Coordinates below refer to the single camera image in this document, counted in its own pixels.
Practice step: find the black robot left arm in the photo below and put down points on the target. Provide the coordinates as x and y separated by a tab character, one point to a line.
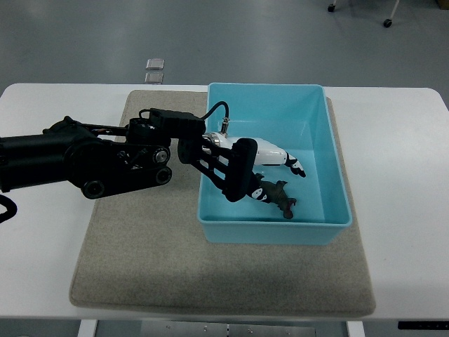
106	160

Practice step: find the lower silver floor plate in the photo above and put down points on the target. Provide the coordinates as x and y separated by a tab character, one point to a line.
154	77

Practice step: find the upper silver floor plate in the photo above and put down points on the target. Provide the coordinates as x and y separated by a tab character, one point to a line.
155	64

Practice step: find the silver floor plate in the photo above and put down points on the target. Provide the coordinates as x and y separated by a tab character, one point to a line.
154	77
155	64

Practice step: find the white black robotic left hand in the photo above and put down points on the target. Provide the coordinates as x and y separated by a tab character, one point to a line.
268	154

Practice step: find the grey felt mat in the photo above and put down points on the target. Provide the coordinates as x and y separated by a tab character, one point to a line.
146	251

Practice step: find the black table control panel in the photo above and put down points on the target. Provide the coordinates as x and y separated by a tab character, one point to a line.
424	325

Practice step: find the brown toy hippo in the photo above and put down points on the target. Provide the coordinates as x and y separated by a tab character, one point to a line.
276	194

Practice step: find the metal table frame beam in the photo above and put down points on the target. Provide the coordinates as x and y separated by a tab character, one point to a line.
173	328

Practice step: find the blue plastic box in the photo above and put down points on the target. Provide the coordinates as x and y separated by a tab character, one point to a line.
296	118

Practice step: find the right chair caster wheel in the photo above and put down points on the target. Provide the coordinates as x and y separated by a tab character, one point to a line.
387	23

